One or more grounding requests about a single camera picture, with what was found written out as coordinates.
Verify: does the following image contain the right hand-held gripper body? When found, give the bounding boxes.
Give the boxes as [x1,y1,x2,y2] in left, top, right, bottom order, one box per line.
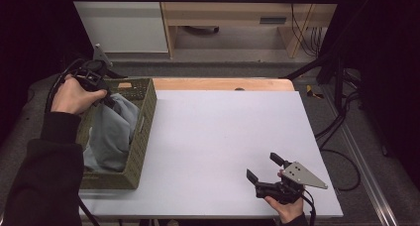
[255,161,329,206]

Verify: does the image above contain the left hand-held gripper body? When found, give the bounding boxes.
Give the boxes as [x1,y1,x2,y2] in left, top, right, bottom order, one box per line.
[72,43,114,93]

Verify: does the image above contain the grey cloth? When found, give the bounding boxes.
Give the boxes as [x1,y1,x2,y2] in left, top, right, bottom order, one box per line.
[82,92,141,173]

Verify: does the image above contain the olive woven basket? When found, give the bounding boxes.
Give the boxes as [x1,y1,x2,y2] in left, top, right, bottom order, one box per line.
[76,77,158,190]

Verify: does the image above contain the person's right hand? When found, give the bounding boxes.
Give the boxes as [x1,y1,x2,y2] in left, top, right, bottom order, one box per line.
[263,196,305,225]

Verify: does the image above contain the person's left hand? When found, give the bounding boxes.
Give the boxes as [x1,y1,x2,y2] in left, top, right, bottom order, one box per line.
[51,74,109,116]

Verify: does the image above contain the white table sheet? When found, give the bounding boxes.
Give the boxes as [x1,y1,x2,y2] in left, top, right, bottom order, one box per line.
[78,89,345,219]

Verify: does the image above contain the white cabinet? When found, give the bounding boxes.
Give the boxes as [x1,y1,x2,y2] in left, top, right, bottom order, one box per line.
[66,0,169,55]

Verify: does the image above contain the yellow and black tool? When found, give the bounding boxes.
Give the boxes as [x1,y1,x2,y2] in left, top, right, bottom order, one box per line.
[305,84,325,100]

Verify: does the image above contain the black metal stand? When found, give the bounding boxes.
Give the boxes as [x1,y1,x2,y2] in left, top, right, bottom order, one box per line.
[282,37,365,115]

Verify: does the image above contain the wooden desk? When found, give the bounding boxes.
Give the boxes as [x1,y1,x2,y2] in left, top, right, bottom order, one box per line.
[157,0,345,59]

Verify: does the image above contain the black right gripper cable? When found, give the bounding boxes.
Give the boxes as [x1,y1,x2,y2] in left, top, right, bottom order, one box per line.
[301,188,317,226]

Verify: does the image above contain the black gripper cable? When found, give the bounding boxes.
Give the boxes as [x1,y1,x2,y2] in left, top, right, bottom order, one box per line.
[301,188,317,226]
[44,57,87,114]

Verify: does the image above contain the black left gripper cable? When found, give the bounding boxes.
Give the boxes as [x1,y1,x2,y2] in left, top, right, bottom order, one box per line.
[44,57,87,114]

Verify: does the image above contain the black floor cable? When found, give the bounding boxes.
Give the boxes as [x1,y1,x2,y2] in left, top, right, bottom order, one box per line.
[314,86,364,192]

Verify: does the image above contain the aluminium floor rail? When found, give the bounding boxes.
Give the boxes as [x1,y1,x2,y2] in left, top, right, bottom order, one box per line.
[321,85,401,226]

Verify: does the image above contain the black curved handle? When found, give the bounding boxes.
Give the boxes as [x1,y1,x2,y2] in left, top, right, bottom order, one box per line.
[182,25,221,35]

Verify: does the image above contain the black cables by desk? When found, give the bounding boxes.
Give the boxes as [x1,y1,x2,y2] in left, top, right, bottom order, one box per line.
[287,0,323,57]

